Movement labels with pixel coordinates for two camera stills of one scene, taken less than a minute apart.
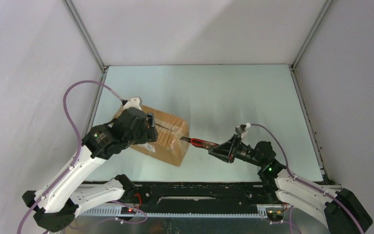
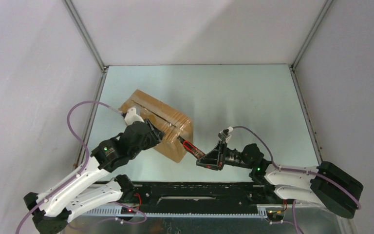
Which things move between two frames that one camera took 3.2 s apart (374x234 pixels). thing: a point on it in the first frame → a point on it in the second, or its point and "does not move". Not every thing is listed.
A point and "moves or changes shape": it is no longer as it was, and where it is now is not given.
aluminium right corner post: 327,6 does not move
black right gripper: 224,151 → 211,160
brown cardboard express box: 168,147 moves or changes shape
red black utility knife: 199,143 → 190,148
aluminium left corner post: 85,34 does not move
